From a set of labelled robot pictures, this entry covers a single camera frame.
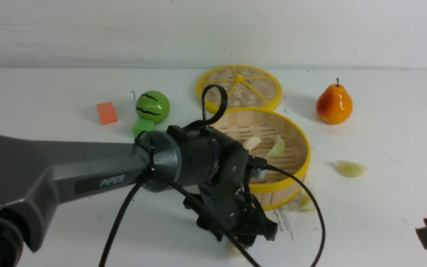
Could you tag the pale white dumpling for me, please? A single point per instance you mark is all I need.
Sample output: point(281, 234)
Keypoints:
point(251, 143)

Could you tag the green foam cube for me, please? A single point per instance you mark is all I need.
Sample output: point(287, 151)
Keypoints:
point(143, 125)

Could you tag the orange foam cube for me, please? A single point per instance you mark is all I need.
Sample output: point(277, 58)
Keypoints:
point(107, 113)

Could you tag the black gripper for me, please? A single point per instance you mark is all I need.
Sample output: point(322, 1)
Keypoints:
point(225, 205)

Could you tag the yellow bamboo steamer tray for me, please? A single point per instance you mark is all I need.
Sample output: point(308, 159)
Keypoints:
point(275, 189)

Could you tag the yellow bamboo steamer lid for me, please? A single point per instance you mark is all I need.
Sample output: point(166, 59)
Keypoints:
point(246, 87)

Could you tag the orange toy pear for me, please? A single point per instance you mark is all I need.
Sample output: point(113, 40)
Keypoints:
point(334, 106)

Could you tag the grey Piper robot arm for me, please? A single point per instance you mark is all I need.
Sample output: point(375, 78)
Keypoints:
point(37, 176)

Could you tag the pale green dumpling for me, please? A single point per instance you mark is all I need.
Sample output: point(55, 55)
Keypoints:
point(278, 148)

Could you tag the green toy watermelon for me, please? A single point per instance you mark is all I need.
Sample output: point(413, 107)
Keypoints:
point(152, 105)

